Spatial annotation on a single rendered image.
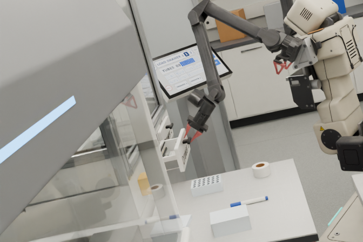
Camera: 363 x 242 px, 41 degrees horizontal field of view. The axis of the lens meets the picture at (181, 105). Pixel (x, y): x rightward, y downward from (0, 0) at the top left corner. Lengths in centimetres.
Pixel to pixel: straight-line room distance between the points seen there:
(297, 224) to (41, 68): 111
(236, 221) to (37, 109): 107
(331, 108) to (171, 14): 184
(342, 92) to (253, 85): 288
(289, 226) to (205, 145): 167
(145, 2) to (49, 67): 310
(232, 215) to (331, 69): 91
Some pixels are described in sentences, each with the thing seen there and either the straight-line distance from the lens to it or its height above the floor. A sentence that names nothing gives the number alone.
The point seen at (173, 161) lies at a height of 87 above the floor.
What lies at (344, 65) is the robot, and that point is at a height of 106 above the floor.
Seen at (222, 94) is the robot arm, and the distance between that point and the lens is 215.
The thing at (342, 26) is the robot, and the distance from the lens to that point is 226.
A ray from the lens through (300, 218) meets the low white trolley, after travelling 165.
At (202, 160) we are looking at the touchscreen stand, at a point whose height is 47.
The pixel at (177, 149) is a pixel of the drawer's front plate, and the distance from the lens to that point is 206.
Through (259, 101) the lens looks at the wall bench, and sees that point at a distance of 515.
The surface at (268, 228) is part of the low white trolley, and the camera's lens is 163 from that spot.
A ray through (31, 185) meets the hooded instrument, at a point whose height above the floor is 138.
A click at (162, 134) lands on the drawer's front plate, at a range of 240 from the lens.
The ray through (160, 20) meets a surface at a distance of 379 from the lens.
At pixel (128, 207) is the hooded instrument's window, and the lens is 97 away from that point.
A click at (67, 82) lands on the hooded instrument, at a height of 146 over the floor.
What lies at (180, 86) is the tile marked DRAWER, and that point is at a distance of 297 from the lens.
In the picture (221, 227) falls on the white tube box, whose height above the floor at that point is 79.
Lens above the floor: 155
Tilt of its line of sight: 13 degrees down
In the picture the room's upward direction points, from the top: 16 degrees counter-clockwise
